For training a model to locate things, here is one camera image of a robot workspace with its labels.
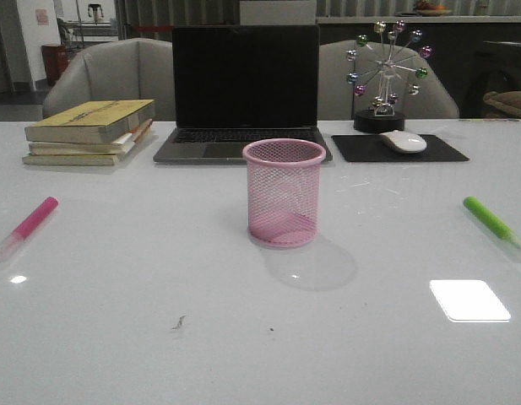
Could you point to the grey armchair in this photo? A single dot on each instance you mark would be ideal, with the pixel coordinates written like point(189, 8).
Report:
point(346, 83)
point(136, 68)

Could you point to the green highlighter pen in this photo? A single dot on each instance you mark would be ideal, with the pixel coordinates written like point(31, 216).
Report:
point(493, 223)

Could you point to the pink mesh pen holder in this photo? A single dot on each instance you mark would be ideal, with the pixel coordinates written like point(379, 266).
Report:
point(283, 176)

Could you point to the right grey armchair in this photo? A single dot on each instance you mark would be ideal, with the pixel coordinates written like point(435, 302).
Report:
point(346, 83)

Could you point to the top yellow book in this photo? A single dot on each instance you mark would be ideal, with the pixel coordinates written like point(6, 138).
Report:
point(92, 122)

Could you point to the white computer mouse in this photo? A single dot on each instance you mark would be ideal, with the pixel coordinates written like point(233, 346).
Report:
point(404, 142)

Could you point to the grey laptop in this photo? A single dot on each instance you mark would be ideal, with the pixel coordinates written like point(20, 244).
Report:
point(237, 84)

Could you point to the cream book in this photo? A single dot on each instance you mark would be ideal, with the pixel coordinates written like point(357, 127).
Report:
point(120, 146)
point(83, 159)

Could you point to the ferris wheel desk toy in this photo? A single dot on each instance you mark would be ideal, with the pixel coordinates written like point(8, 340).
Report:
point(387, 65)

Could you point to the left grey armchair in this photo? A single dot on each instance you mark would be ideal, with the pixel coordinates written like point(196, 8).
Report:
point(136, 68)

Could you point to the red bin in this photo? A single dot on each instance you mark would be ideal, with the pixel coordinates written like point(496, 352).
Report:
point(55, 60)

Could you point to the tan cushion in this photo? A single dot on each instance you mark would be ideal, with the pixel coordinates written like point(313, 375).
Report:
point(503, 105)

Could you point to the bottom cream book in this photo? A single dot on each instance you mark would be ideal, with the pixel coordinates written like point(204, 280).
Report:
point(83, 159)

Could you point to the pink highlighter pen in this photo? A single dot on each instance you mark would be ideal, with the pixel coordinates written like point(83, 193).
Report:
point(11, 244)

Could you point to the fruit bowl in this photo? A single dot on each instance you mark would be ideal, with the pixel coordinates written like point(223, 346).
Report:
point(427, 9)

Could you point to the middle cream book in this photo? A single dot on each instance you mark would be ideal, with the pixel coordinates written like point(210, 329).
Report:
point(120, 146)

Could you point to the black mouse pad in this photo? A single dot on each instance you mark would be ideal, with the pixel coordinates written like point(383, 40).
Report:
point(372, 149)

